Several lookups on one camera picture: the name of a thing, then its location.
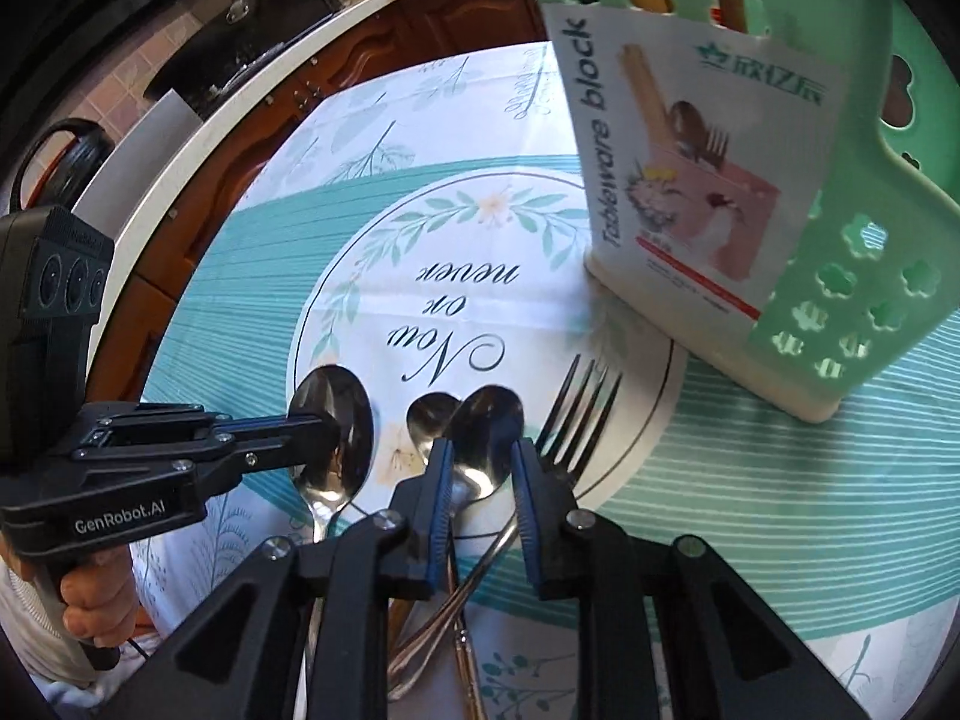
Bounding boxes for steel spoon wooden handle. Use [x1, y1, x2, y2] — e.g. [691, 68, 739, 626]
[407, 385, 524, 706]

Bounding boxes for person's left hand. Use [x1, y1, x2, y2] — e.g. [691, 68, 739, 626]
[0, 538, 142, 649]

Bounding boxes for steel fork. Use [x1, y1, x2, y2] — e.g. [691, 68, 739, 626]
[387, 355, 622, 678]

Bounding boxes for large steel spoon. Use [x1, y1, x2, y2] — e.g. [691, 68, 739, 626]
[288, 364, 374, 543]

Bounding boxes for small steel spoon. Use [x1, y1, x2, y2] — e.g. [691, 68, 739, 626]
[403, 391, 490, 720]

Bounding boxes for leaf pattern tablecloth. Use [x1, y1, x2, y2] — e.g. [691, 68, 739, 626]
[145, 44, 958, 718]

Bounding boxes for green plastic utensil holder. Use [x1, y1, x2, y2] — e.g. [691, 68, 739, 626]
[539, 0, 958, 422]

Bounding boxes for black wok on stove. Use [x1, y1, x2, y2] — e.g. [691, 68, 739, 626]
[145, 0, 334, 109]

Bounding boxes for black rice cooker red handle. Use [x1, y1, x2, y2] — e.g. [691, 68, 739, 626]
[10, 117, 116, 213]

